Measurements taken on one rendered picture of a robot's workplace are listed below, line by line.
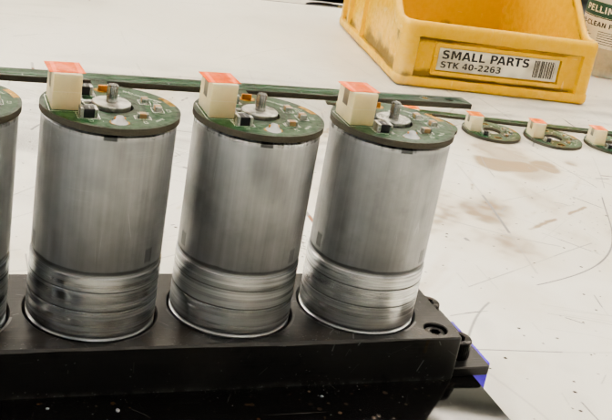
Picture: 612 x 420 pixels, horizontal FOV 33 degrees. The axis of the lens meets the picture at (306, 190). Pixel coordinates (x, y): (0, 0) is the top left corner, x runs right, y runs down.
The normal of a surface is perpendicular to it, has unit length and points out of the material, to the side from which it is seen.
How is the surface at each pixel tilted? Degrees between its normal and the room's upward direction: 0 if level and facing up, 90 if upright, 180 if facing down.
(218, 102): 90
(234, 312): 90
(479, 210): 0
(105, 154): 90
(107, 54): 0
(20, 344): 0
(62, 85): 90
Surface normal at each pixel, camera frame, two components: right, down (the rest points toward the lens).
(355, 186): -0.47, 0.25
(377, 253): 0.03, 0.37
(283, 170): 0.52, 0.39
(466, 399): 0.16, -0.92
